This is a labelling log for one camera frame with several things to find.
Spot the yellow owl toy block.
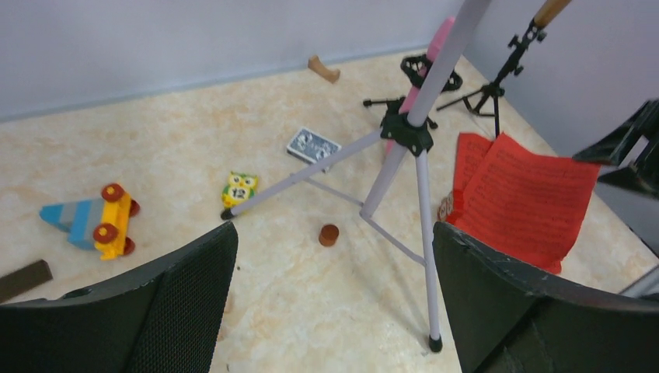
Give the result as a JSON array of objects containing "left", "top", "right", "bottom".
[{"left": 221, "top": 171, "right": 260, "bottom": 208}]

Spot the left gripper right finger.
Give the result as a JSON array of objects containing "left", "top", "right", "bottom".
[{"left": 433, "top": 222, "right": 658, "bottom": 372}]

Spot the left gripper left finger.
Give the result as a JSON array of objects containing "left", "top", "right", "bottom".
[{"left": 1, "top": 222, "right": 239, "bottom": 372}]

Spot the blue playing card box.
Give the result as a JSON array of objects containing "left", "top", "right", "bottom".
[{"left": 286, "top": 127, "right": 342, "bottom": 165}]

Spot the red sheet music page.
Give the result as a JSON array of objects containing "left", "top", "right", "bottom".
[
  {"left": 450, "top": 134, "right": 600, "bottom": 274},
  {"left": 448, "top": 133, "right": 493, "bottom": 224}
]

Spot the black tall microphone tripod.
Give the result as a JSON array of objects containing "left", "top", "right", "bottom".
[{"left": 436, "top": 20, "right": 546, "bottom": 138}]

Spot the red owl toy block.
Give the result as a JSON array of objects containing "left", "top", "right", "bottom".
[{"left": 437, "top": 192, "right": 455, "bottom": 221}]

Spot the blue yellow toy vehicle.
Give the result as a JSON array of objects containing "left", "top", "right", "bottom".
[{"left": 39, "top": 183, "right": 141, "bottom": 260}]

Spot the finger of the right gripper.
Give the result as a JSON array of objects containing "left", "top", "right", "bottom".
[
  {"left": 573, "top": 99, "right": 658, "bottom": 166},
  {"left": 598, "top": 157, "right": 658, "bottom": 198}
]

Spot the brown wooden cylinder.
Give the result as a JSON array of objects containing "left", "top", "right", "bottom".
[{"left": 318, "top": 224, "right": 340, "bottom": 247}]

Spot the gold microphone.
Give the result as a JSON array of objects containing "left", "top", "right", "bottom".
[{"left": 532, "top": 0, "right": 571, "bottom": 29}]

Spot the pink microphone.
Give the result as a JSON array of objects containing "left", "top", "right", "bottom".
[{"left": 385, "top": 16, "right": 457, "bottom": 155}]

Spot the tan wooden block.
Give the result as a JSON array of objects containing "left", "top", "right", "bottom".
[{"left": 307, "top": 55, "right": 340, "bottom": 84}]

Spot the dark brown wooden block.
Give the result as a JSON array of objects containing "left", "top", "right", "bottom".
[{"left": 1, "top": 260, "right": 53, "bottom": 303}]

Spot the lilac music stand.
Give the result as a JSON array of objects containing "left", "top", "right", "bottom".
[{"left": 221, "top": 0, "right": 490, "bottom": 353}]

